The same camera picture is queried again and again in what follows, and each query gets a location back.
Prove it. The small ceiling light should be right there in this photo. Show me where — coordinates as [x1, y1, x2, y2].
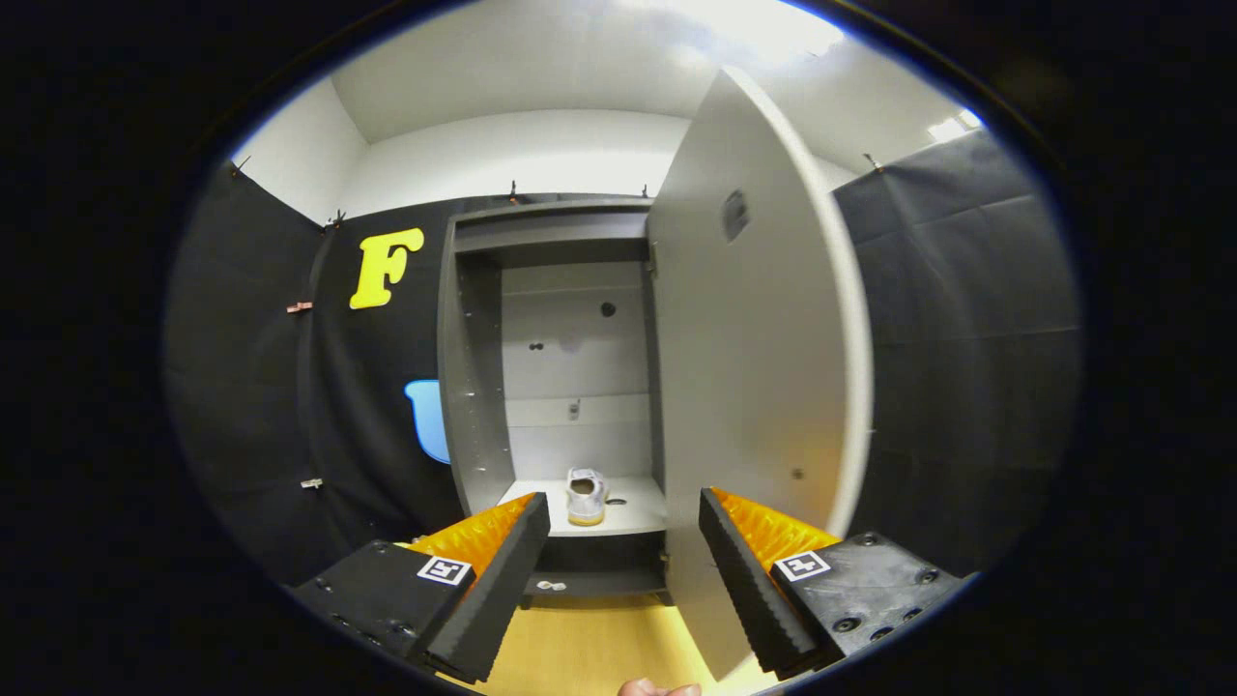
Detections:
[927, 107, 986, 145]

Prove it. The black backdrop cloth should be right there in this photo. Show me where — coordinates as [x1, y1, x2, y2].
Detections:
[162, 124, 1083, 593]

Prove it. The dark grey shoe cabinet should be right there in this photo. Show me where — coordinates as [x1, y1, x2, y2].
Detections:
[436, 197, 679, 608]

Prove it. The long ceiling light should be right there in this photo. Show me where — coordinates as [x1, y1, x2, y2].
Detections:
[667, 0, 848, 61]

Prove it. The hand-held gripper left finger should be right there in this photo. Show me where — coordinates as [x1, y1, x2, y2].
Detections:
[288, 491, 554, 685]

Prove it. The white shoe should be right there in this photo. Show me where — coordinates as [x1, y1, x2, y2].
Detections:
[564, 467, 611, 529]

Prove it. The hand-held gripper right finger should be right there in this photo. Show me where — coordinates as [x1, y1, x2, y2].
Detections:
[697, 486, 973, 678]

